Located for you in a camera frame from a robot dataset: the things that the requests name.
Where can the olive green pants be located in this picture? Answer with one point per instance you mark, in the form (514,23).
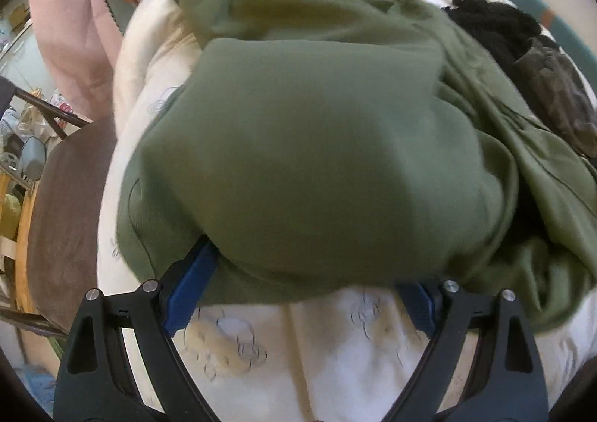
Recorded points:
(321,144)

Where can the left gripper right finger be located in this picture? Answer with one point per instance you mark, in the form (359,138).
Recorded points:
(505,381)

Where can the camouflage garment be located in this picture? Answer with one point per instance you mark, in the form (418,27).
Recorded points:
(558,96)

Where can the cream bear print duvet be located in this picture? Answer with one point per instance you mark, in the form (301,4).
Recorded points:
(343,357)

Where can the pink hanging curtain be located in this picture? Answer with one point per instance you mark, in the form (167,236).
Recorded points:
(79,43)

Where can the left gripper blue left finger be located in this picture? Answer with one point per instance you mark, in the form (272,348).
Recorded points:
(96,382)

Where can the black garment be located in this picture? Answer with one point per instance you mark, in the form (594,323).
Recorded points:
(504,31)

